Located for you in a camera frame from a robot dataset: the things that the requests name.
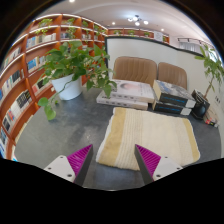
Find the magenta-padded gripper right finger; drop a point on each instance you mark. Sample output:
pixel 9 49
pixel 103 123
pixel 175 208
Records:
pixel 163 166

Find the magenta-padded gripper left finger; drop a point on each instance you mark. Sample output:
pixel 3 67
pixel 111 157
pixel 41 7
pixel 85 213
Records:
pixel 63 166

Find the cream and tan striped towel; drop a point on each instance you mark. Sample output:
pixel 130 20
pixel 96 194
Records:
pixel 150 136

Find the large dark grey book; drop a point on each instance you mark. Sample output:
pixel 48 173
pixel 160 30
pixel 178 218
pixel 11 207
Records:
pixel 170 108
pixel 173 93

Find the small stack of books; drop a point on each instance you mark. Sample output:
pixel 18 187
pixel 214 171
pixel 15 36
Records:
pixel 211 120

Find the small tree in black pot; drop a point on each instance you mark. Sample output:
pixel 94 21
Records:
pixel 200 108

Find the ivy plant in white pot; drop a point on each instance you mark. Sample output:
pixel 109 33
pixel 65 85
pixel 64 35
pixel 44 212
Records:
pixel 68 87

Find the large white book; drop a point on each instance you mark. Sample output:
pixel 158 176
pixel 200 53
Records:
pixel 116 101
pixel 133 90

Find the orange wooden bookshelf unit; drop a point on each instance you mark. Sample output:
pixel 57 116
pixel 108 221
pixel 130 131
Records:
pixel 20 96

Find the tan padded chair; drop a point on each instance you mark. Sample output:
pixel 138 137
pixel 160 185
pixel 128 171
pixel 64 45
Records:
pixel 135 68
pixel 171 75

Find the white dark-framed partition screen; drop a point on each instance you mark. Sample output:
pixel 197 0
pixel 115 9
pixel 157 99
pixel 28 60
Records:
pixel 140 50

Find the multi-bulb ceiling lamp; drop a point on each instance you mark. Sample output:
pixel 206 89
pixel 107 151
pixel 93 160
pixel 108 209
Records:
pixel 137 20

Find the recessed ceiling spot lights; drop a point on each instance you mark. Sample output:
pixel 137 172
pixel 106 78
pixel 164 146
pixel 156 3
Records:
pixel 71 0

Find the ceiling track light rail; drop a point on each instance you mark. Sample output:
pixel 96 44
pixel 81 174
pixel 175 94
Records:
pixel 195 41

